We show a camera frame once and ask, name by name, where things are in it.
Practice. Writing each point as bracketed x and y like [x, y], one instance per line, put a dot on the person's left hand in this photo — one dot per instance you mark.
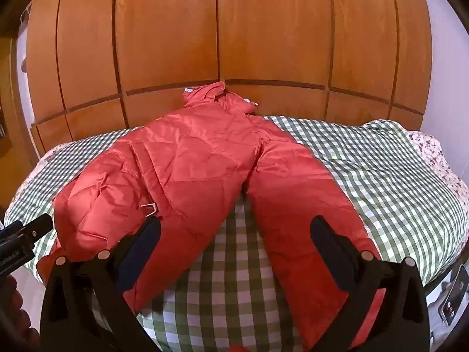
[15, 302]

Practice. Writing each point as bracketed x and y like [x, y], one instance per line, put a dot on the smartphone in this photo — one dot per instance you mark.
[454, 297]

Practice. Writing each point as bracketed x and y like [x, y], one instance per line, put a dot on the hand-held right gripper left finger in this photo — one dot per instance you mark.
[143, 246]

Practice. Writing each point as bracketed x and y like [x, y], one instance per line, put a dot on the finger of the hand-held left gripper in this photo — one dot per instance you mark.
[33, 226]

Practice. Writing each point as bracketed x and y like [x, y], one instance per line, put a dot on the wooden wardrobe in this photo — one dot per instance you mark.
[234, 29]

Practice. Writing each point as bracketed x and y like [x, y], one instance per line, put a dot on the green checked blanket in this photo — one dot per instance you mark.
[366, 176]

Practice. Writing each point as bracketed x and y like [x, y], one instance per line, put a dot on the red padded snowsuit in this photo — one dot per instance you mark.
[190, 161]

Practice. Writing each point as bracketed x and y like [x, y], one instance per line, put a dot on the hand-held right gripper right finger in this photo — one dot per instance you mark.
[326, 242]

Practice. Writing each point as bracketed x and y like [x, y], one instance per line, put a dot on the floral bed sheet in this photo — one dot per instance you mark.
[438, 156]

